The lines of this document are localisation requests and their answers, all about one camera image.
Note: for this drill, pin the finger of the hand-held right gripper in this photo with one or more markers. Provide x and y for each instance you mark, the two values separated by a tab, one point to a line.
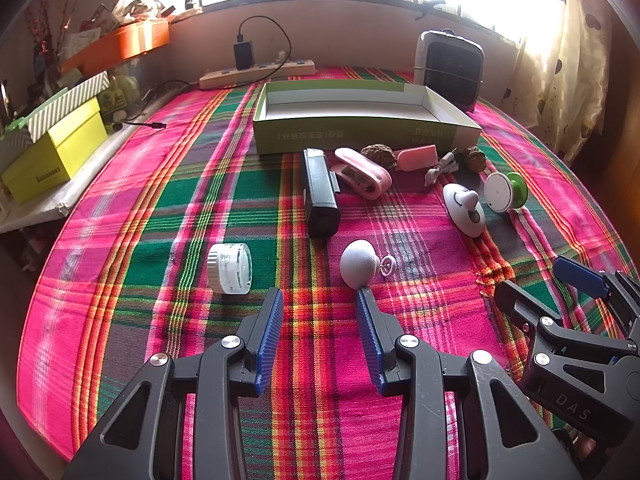
580	275
525	305

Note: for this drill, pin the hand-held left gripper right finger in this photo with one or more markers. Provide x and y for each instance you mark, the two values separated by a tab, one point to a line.
372	340

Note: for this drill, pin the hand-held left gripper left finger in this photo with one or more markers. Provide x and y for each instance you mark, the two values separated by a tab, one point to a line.
270	340

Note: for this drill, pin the white ball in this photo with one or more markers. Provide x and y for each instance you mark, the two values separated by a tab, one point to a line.
357	262

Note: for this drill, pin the green and white spool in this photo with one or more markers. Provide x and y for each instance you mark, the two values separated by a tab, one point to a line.
500	192

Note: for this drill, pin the white egg-shaped toy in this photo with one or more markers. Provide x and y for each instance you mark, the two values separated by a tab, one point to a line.
457	205

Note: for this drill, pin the black tube white cap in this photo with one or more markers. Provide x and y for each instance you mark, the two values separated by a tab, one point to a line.
320	195

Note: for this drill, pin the brown walnut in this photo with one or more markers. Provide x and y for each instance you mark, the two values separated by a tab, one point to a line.
472	158
377	156

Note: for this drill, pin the long pink clip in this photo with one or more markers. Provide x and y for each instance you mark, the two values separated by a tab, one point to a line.
350	160

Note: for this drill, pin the pink eraser block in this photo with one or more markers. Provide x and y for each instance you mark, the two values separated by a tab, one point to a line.
415	157

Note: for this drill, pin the green and white cardboard box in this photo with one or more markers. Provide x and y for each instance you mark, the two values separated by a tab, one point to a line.
350	132

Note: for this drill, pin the pink plaid tablecloth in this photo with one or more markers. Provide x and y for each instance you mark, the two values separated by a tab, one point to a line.
150	240

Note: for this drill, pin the cream dotted curtain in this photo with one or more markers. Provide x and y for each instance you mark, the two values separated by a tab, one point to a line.
565	85

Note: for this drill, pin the grey space heater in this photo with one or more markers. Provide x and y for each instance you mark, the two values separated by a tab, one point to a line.
450	70

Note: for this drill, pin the beige power strip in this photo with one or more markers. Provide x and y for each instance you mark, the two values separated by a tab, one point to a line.
280	67

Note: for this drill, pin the yellow-green box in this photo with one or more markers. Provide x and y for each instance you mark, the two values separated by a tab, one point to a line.
60	155

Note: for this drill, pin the black charger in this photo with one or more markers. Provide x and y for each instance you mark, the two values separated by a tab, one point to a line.
243	55

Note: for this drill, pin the striped box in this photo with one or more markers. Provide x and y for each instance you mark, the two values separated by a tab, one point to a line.
65	102

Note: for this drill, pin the orange box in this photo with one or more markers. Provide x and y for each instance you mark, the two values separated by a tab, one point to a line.
130	42

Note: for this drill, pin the paper packets pile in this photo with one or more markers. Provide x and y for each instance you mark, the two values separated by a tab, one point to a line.
90	35

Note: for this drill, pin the white plastic bag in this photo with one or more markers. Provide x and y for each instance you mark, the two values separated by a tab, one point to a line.
140	2

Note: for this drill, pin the red twig branches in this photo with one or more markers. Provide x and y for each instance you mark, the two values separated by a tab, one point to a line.
45	25

